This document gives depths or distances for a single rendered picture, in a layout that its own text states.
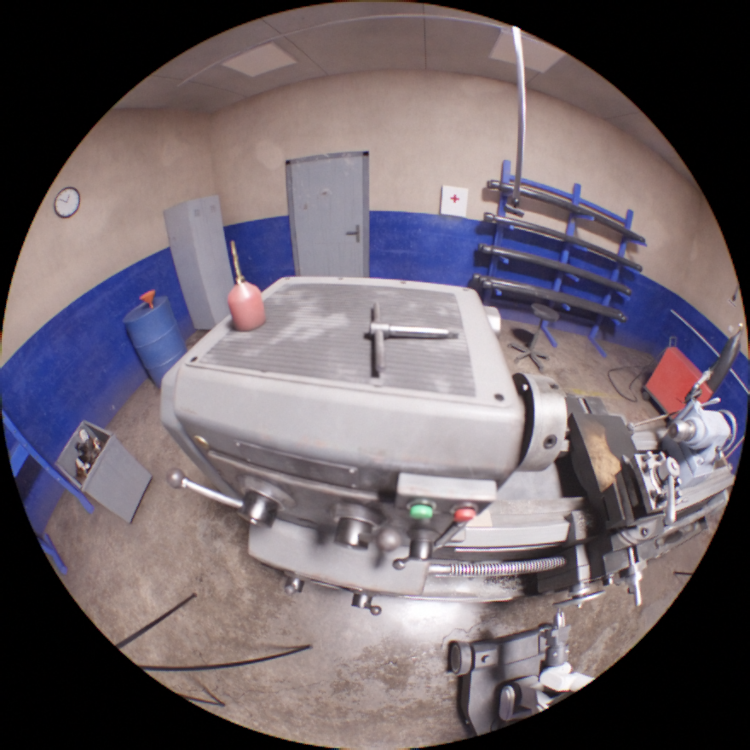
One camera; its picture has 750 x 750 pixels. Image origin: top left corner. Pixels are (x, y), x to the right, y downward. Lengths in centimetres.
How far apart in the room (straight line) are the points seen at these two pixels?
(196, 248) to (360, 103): 267
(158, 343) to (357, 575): 269
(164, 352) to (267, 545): 246
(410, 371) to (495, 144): 343
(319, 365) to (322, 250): 339
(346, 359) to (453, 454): 19
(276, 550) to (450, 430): 63
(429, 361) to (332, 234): 333
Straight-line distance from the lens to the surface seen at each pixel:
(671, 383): 392
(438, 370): 35
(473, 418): 31
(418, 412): 30
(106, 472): 209
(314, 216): 367
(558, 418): 60
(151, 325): 287
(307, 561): 78
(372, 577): 75
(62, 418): 331
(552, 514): 93
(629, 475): 83
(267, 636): 168
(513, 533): 82
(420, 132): 353
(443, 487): 32
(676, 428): 124
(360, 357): 36
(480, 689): 158
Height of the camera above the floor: 155
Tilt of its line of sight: 40 degrees down
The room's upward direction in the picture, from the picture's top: straight up
